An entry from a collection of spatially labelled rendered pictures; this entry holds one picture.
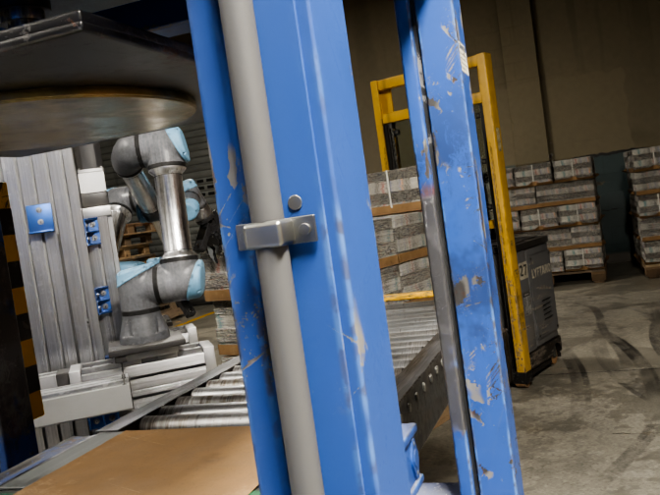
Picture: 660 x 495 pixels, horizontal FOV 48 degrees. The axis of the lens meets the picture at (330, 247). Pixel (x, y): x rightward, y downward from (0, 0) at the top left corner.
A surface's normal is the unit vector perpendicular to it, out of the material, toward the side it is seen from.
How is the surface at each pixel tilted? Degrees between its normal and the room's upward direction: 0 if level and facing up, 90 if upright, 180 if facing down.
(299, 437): 90
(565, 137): 90
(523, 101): 90
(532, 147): 90
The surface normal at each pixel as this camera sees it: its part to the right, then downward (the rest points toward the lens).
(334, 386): -0.32, 0.10
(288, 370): -0.03, 0.06
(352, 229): 0.94, -0.11
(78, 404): 0.28, 0.01
